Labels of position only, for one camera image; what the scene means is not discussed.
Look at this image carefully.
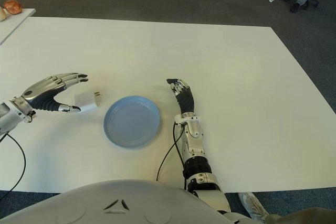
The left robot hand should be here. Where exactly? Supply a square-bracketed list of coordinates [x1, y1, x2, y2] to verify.
[12, 72, 89, 116]

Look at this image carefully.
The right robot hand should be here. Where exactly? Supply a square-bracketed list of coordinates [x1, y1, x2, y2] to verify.
[166, 78, 195, 116]

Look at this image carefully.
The white charger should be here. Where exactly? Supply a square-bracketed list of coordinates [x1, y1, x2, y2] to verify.
[75, 90, 103, 114]

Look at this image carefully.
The blue plate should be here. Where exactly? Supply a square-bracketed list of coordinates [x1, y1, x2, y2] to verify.
[103, 95, 161, 150]

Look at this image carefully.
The white side table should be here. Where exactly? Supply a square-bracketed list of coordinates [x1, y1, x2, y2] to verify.
[0, 8, 36, 45]

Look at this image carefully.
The reddish brown bread roll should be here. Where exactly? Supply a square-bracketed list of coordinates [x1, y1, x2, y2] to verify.
[3, 0, 23, 15]

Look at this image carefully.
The white shoe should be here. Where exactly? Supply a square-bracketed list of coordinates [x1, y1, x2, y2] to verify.
[238, 191, 270, 221]

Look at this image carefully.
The silver robot torso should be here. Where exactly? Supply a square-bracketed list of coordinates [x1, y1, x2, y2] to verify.
[0, 179, 234, 224]

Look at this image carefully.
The khaki trouser leg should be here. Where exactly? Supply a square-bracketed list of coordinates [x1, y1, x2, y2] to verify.
[262, 208, 336, 224]

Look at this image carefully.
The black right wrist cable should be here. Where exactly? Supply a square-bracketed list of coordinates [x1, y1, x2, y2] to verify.
[156, 123, 186, 189]

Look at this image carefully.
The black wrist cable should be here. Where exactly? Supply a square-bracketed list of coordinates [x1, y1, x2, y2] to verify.
[156, 123, 186, 189]
[0, 133, 26, 202]

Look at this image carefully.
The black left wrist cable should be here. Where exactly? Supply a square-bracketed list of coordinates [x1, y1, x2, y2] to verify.
[0, 133, 26, 202]

